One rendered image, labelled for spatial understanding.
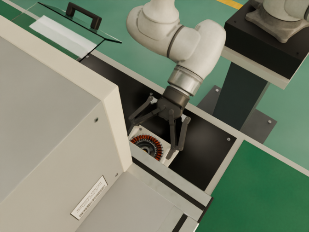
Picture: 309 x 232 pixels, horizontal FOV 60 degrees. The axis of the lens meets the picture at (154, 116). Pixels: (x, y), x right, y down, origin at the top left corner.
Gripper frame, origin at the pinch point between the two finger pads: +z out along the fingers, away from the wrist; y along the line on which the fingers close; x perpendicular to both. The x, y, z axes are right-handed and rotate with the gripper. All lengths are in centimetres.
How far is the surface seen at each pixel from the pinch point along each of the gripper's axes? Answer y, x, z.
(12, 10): 89, -16, -17
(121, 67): 29.0, -17.3, -18.9
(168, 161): -6.9, -2.9, -0.7
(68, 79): -3, 52, -12
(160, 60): 56, -117, -42
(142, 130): 5.3, -5.0, -4.3
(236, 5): 37, -162, -122
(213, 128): -12.5, -13.0, -16.0
